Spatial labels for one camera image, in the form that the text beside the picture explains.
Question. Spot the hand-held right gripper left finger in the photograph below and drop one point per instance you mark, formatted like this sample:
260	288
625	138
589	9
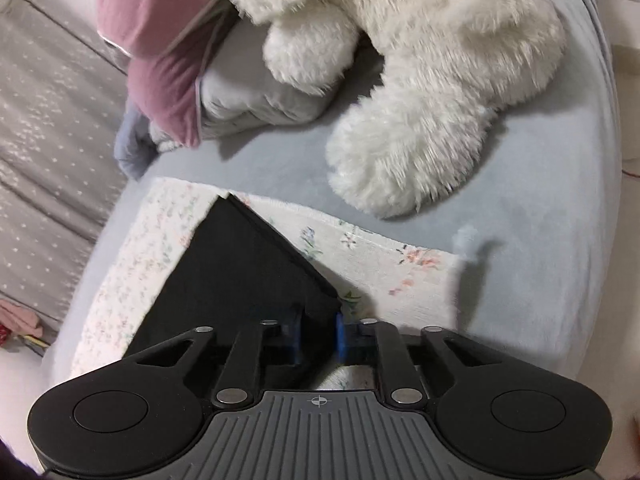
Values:
297	338

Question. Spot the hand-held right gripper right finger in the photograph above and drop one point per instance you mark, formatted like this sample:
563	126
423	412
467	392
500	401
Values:
341	338

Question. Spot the black pleated pants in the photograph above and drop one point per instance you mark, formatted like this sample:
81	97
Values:
235	270

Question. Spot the white floral blanket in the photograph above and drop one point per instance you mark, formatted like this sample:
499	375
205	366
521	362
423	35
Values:
380	270

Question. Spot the white plush toy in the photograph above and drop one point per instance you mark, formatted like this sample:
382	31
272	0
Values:
425	135

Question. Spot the light blue bed sheet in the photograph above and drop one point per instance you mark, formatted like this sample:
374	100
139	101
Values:
525	210

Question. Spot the grey quilt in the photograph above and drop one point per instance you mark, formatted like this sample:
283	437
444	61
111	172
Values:
240	95

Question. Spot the blue-grey cloth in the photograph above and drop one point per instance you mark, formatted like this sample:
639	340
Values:
130	145

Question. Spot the beige pink garment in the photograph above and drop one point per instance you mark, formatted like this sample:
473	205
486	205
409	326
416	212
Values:
20	317

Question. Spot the red floral garment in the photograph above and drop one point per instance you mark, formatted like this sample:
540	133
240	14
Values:
4	335

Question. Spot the grey star-patterned curtain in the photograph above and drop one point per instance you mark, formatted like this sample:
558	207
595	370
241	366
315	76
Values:
45	160

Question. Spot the pink quilt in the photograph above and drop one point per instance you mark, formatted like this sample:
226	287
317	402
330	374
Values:
160	35

